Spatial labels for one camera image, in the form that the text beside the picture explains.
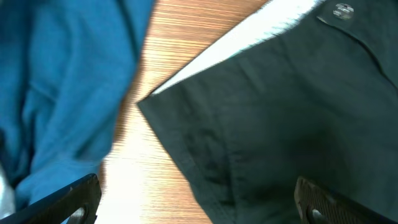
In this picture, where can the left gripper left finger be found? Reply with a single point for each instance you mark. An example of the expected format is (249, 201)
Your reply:
(75, 203)

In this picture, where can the light denim shorts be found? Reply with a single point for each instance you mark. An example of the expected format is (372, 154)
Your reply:
(7, 198)

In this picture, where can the blue t-shirt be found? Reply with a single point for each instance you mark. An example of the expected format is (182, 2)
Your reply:
(66, 66)

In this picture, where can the black shorts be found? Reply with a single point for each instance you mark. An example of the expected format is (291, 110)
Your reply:
(319, 101)

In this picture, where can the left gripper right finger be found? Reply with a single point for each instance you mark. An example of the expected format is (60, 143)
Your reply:
(316, 204)

